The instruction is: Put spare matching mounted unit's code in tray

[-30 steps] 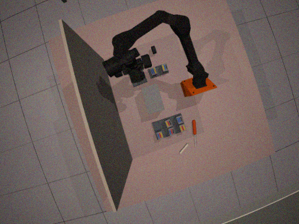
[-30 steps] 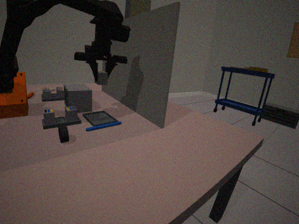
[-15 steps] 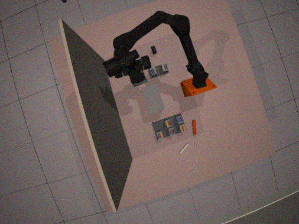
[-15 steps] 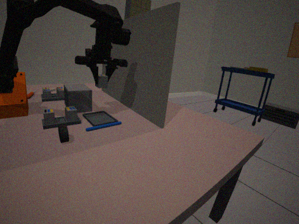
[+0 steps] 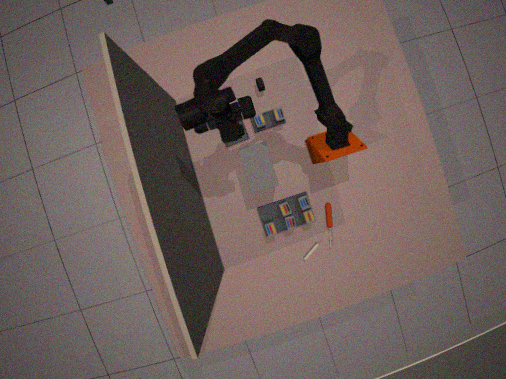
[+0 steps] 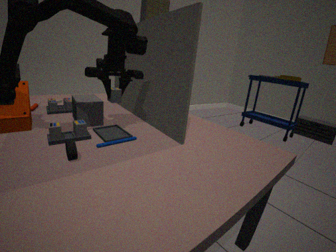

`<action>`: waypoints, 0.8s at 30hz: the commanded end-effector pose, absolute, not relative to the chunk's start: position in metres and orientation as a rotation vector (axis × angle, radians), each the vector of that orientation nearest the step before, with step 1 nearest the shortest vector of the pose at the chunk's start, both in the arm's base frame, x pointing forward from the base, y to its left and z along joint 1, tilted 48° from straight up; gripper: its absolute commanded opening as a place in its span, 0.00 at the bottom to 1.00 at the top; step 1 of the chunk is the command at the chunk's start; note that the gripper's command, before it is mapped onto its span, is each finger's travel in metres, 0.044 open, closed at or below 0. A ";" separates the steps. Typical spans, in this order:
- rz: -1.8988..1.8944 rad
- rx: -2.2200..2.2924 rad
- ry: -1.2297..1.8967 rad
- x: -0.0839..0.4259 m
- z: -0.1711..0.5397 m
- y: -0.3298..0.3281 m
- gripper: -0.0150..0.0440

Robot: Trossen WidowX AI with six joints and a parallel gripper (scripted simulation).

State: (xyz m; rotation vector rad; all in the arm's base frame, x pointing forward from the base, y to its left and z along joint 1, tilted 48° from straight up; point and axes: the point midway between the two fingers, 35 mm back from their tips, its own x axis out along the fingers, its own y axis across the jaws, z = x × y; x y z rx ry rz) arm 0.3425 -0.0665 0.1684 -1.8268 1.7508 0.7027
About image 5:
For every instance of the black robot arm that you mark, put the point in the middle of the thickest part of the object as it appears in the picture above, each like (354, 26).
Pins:
(209, 76)

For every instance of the orange-handled screwdriver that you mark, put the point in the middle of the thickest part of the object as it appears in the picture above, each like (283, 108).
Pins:
(329, 219)

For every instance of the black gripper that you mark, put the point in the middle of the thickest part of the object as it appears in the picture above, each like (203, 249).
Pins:
(246, 107)

